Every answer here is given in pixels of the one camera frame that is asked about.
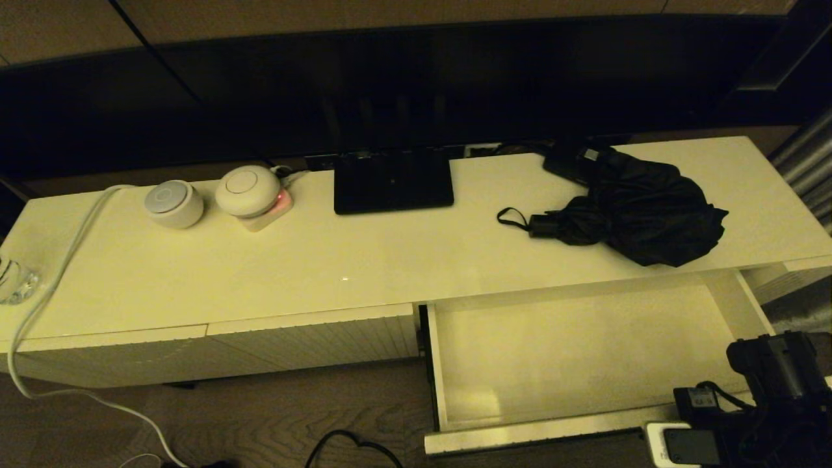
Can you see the white power strip red light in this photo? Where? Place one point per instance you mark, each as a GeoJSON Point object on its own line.
{"type": "Point", "coordinates": [272, 220]}

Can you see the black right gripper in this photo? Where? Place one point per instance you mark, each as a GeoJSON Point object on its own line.
{"type": "Point", "coordinates": [741, 442]}

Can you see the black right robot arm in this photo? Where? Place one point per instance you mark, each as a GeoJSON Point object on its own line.
{"type": "Point", "coordinates": [780, 370]}

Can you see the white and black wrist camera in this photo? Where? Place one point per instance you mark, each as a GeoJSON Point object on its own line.
{"type": "Point", "coordinates": [682, 445]}

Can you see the white ribbed cabinet front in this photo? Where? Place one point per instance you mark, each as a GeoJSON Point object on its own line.
{"type": "Point", "coordinates": [97, 361]}
{"type": "Point", "coordinates": [312, 338]}

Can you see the black box with white label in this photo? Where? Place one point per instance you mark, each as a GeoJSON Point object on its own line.
{"type": "Point", "coordinates": [565, 162]}

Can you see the white tv cabinet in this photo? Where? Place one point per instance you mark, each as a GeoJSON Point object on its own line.
{"type": "Point", "coordinates": [390, 260]}

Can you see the dark framed wall panel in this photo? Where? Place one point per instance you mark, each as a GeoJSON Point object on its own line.
{"type": "Point", "coordinates": [780, 62]}

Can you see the white wall socket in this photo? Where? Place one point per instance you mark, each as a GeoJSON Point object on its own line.
{"type": "Point", "coordinates": [481, 151]}

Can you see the white speaker with grey top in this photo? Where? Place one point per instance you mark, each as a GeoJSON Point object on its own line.
{"type": "Point", "coordinates": [173, 204]}

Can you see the black umbrella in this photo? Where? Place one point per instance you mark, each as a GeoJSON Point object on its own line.
{"type": "Point", "coordinates": [650, 208]}

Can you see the black television base plate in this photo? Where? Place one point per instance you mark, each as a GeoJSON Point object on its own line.
{"type": "Point", "coordinates": [393, 185]}

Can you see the white cabinet drawer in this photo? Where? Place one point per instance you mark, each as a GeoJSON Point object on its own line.
{"type": "Point", "coordinates": [572, 351]}

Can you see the clear glass object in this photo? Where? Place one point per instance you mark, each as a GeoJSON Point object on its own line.
{"type": "Point", "coordinates": [16, 283]}

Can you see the white round dome device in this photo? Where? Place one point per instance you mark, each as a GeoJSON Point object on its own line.
{"type": "Point", "coordinates": [247, 190]}

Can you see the large black television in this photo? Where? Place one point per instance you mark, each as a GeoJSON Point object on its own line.
{"type": "Point", "coordinates": [390, 84]}

